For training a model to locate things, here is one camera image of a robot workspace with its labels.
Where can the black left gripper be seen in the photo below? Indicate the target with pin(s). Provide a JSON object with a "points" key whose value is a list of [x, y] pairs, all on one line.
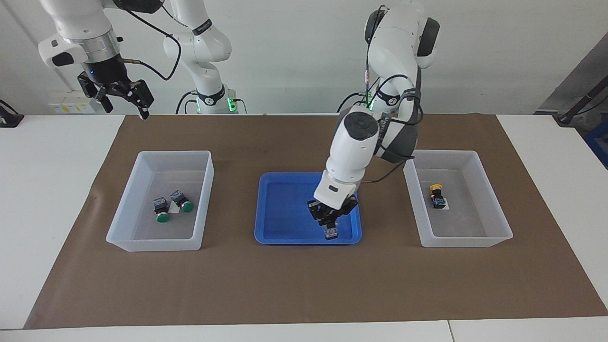
{"points": [[335, 211]]}

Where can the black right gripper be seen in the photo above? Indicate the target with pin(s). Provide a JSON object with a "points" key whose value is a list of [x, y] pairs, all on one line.
{"points": [[107, 73]]}

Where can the yellow push button switch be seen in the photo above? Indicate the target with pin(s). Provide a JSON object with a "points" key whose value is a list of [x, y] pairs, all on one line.
{"points": [[331, 232], [438, 199]]}

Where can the green push button switch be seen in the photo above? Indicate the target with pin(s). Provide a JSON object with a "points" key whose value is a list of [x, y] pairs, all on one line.
{"points": [[160, 205], [178, 197]]}

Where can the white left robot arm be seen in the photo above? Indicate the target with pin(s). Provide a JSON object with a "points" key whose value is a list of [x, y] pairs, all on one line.
{"points": [[356, 152]]}

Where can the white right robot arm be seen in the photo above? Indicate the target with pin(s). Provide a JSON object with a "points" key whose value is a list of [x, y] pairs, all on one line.
{"points": [[76, 23]]}

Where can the blue plastic tray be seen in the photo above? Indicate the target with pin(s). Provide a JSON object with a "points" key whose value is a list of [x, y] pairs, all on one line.
{"points": [[285, 209]]}

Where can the brown paper table mat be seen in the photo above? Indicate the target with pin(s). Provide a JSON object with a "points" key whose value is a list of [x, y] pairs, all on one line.
{"points": [[304, 285]]}

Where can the black desk object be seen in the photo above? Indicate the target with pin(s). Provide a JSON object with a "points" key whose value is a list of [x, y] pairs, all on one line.
{"points": [[9, 118]]}

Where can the small white paper label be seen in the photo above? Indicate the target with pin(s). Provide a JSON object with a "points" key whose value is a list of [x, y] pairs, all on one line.
{"points": [[174, 210]]}

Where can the translucent white plastic box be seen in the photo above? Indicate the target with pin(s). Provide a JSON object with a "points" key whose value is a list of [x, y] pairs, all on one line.
{"points": [[465, 228], [161, 235]]}

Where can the black stand pole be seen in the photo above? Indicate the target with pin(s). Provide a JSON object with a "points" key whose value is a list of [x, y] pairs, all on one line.
{"points": [[577, 107]]}

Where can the blue crate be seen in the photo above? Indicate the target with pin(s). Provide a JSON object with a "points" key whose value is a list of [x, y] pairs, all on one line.
{"points": [[599, 142]]}

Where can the white wall outlet box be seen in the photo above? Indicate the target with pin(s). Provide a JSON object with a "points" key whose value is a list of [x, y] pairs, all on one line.
{"points": [[71, 102]]}

